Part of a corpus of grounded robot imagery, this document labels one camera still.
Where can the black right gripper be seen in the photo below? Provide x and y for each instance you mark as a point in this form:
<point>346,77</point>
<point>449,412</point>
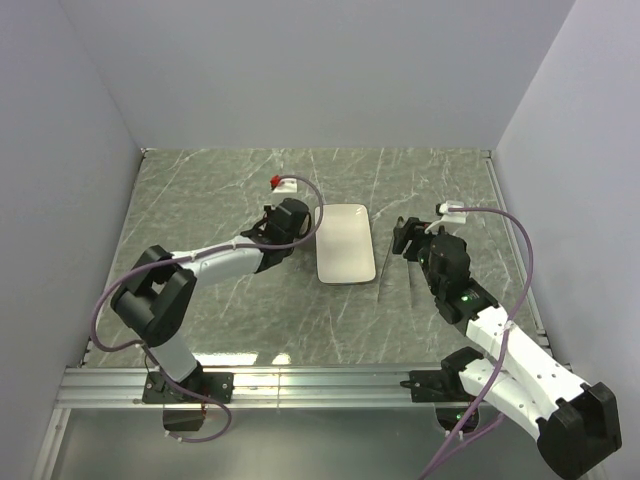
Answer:
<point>403,234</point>

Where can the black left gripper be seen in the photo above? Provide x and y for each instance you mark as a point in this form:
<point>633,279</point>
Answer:
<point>270,210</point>

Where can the steel serving tongs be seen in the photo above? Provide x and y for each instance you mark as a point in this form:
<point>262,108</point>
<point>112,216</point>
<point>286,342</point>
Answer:
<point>396,280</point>

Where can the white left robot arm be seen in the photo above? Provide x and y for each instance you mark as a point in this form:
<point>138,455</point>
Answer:
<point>153,303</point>

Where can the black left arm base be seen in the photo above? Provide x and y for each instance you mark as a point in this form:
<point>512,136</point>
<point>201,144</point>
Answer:
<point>190,395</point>

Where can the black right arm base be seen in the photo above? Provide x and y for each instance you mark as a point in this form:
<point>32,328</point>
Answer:
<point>441,389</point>

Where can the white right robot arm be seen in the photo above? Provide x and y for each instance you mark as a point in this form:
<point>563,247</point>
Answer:
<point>575,424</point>

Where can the white rectangular plate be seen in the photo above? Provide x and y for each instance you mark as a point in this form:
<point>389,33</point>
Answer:
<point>344,247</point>

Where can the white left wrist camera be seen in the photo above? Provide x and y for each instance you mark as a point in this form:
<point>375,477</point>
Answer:
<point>283,185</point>

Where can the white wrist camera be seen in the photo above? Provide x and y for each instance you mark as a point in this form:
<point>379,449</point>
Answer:
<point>283,185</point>
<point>452,212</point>

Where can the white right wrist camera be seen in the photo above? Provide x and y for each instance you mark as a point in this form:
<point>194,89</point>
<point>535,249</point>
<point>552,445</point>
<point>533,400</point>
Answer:
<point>452,212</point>

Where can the aluminium front frame rail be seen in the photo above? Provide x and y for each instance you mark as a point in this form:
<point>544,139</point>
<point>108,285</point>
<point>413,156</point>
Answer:
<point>247,387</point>

